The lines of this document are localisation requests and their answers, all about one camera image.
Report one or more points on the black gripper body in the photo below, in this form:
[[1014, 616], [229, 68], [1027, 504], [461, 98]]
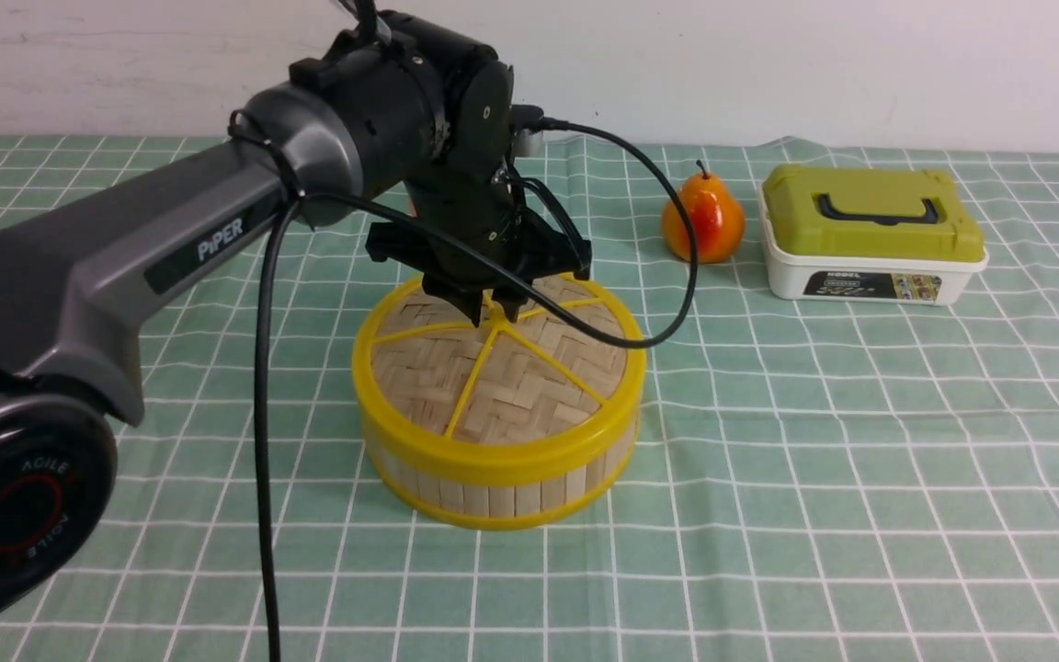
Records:
[[514, 221]]

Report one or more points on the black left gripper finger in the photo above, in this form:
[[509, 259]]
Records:
[[471, 304]]

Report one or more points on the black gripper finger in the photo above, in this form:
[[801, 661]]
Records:
[[512, 300]]

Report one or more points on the yellow woven steamer lid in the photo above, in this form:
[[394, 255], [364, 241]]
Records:
[[499, 403]]

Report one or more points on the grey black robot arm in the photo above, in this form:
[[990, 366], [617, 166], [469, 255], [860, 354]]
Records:
[[401, 118]]

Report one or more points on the yellow bamboo steamer basket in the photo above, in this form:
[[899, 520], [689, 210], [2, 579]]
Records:
[[477, 503]]

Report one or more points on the white box green lid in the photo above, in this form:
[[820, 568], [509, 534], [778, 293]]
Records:
[[882, 235]]

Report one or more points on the orange toy pear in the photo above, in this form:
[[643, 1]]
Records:
[[717, 218]]

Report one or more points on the green checked tablecloth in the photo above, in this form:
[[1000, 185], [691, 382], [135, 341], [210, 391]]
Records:
[[815, 480]]

